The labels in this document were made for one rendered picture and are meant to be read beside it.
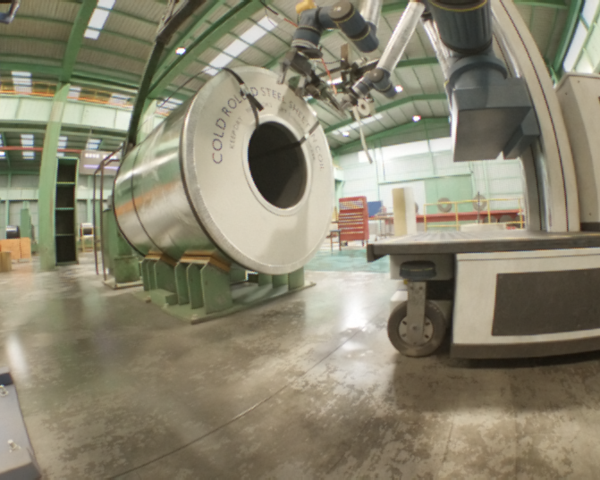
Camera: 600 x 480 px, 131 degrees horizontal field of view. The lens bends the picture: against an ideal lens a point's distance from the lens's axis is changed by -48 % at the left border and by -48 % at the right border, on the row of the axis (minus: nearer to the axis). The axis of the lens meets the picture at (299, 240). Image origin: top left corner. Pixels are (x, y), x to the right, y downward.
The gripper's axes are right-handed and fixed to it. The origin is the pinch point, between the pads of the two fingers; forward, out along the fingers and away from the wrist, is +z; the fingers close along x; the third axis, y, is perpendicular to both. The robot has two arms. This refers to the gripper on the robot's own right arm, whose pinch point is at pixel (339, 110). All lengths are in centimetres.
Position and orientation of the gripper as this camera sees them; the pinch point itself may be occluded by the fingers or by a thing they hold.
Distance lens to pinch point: 188.4
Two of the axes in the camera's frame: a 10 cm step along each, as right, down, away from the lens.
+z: -6.9, 6.8, 2.4
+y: 6.2, 3.7, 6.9
